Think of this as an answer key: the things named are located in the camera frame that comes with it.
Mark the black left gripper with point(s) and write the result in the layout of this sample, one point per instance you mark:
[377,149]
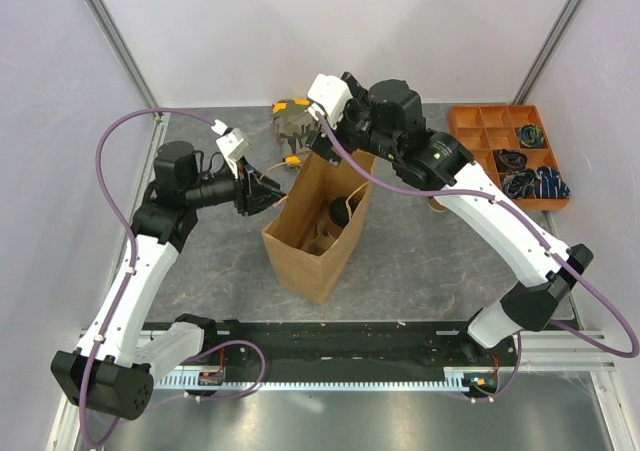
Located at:
[254,192]

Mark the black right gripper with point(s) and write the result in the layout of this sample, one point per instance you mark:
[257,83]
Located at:
[359,102]

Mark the brown paper bag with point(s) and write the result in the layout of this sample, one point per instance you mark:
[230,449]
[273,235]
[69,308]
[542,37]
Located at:
[316,186]

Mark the cardboard cup carrier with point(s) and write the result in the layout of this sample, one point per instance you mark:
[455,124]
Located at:
[317,244]

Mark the black plastic cup lid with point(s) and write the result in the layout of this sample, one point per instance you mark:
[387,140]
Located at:
[341,209]

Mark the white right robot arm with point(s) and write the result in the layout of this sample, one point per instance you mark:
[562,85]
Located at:
[387,121]

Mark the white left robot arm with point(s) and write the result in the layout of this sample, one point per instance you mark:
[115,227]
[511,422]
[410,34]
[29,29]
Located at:
[108,371]

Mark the camouflage folded cloth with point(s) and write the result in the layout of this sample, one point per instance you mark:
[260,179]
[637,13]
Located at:
[293,126]

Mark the dark brown rolled sock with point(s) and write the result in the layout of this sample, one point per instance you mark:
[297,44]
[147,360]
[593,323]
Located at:
[510,160]

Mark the green blue rolled sock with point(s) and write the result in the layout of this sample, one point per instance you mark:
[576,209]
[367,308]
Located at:
[531,136]

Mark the grey patterned rolled sock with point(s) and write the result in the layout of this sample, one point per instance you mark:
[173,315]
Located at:
[519,185]

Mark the blue striped rolled sock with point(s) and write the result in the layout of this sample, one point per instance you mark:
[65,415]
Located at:
[550,184]

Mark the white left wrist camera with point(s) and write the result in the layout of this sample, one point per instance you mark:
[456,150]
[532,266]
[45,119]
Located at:
[234,145]

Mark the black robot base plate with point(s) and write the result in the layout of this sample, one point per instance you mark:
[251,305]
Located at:
[350,350]

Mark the white slotted cable duct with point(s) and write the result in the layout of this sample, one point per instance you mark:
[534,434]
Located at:
[193,379]

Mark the aluminium frame rail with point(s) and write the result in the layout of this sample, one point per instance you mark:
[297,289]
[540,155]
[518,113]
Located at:
[560,351]

